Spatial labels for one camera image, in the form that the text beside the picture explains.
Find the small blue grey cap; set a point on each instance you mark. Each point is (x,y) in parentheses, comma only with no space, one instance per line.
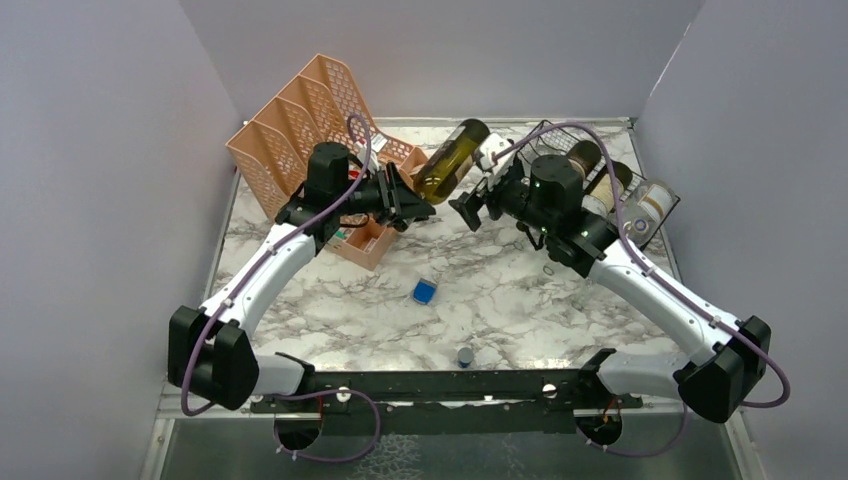
(465,357)

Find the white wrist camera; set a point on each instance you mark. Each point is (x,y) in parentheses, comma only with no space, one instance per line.
(378,142)
(487,156)

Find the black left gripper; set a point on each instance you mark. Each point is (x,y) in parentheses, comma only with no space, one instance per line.
(397,201)

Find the clear glass bottle blue seal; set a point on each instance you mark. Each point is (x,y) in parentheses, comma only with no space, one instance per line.
(646,209)

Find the green bottle cream label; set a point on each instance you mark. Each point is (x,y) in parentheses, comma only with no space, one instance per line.
(604,188)

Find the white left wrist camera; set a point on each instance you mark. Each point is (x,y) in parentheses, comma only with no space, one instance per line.
(378,142)

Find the blue square object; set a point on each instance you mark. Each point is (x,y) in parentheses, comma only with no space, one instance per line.
(424,291)

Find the green bottle brown Primitivo label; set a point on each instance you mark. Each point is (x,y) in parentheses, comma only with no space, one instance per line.
(584,155)

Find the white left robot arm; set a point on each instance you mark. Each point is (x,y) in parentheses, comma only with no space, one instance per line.
(210,357)

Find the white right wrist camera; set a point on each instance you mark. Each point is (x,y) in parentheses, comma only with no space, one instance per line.
(487,156)

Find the green wine bottle silver neck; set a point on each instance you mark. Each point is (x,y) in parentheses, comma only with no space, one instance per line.
(451,161)

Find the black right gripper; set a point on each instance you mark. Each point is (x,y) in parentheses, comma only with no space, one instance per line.
(469,204)

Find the black wire wine rack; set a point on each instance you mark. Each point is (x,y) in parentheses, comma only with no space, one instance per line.
(546,140)

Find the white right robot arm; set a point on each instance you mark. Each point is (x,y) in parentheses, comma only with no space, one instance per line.
(721,356)

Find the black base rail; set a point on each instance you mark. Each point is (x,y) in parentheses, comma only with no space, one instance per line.
(445,402)

